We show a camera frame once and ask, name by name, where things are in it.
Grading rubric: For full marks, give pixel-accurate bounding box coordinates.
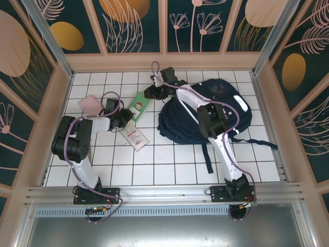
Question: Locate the clear stationery packet red label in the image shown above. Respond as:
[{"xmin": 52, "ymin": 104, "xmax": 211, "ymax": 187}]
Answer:
[{"xmin": 118, "ymin": 120, "xmax": 151, "ymax": 153}]

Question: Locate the pink pencil case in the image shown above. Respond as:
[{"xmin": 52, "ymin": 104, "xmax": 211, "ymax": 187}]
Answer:
[{"xmin": 78, "ymin": 95, "xmax": 102, "ymax": 116}]

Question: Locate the navy blue backpack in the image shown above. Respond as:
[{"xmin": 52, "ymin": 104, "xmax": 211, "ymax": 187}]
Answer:
[{"xmin": 157, "ymin": 78, "xmax": 279, "ymax": 175}]

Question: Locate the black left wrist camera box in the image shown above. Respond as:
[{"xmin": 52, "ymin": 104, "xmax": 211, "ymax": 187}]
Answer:
[{"xmin": 105, "ymin": 98, "xmax": 121, "ymax": 114}]

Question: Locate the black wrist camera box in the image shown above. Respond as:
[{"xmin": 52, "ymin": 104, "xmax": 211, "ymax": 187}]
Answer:
[
  {"xmin": 160, "ymin": 67, "xmax": 178, "ymax": 83},
  {"xmin": 105, "ymin": 98, "xmax": 121, "ymax": 114}
]

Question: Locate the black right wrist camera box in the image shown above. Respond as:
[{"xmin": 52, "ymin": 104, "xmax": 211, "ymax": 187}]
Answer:
[{"xmin": 160, "ymin": 67, "xmax": 178, "ymax": 83}]

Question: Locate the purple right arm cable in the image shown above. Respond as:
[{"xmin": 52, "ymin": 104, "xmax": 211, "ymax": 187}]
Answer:
[{"xmin": 151, "ymin": 61, "xmax": 258, "ymax": 222}]

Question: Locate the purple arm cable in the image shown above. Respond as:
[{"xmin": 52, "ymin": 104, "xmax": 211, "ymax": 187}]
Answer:
[
  {"xmin": 64, "ymin": 91, "xmax": 124, "ymax": 223},
  {"xmin": 151, "ymin": 61, "xmax": 258, "ymax": 222}
]

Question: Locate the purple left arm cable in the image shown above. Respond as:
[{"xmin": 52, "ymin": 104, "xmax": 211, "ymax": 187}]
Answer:
[{"xmin": 64, "ymin": 91, "xmax": 124, "ymax": 223}]

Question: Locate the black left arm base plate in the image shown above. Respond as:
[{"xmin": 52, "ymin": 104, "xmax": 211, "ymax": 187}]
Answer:
[{"xmin": 74, "ymin": 187, "xmax": 121, "ymax": 205}]

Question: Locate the aluminium mounting rail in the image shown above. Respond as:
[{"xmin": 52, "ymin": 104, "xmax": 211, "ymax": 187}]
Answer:
[{"xmin": 24, "ymin": 183, "xmax": 305, "ymax": 207}]

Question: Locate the aluminium side rail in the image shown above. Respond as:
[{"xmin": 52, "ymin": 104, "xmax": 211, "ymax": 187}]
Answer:
[{"xmin": 249, "ymin": 73, "xmax": 289, "ymax": 183}]

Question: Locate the grey slotted cable duct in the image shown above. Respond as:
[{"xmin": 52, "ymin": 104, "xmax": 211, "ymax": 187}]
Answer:
[{"xmin": 34, "ymin": 207, "xmax": 296, "ymax": 218}]

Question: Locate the aluminium corner post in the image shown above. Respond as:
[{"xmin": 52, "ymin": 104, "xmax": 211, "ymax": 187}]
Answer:
[
  {"xmin": 21, "ymin": 0, "xmax": 75, "ymax": 79},
  {"xmin": 251, "ymin": 0, "xmax": 306, "ymax": 77}
]

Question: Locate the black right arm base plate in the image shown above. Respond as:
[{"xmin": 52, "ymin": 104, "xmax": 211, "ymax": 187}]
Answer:
[{"xmin": 210, "ymin": 185, "xmax": 258, "ymax": 204}]

